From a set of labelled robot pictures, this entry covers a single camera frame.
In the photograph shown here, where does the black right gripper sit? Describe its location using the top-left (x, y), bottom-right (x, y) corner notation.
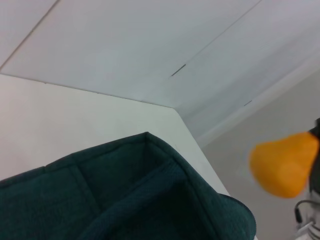
top-left (307, 119), bottom-right (320, 194)

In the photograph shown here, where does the orange pear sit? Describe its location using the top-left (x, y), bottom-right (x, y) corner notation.
top-left (248, 131), bottom-right (320, 200)

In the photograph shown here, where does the dark teal insulated lunch bag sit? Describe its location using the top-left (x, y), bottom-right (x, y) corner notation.
top-left (0, 131), bottom-right (258, 240)

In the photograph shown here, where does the dark right arm cable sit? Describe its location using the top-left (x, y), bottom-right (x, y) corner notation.
top-left (294, 199), bottom-right (315, 224)

